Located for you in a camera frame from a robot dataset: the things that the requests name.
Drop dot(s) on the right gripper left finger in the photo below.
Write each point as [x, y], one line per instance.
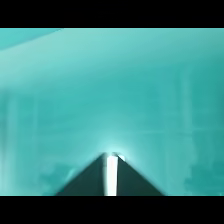
[90, 183]

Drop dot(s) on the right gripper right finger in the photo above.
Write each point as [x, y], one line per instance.
[133, 183]

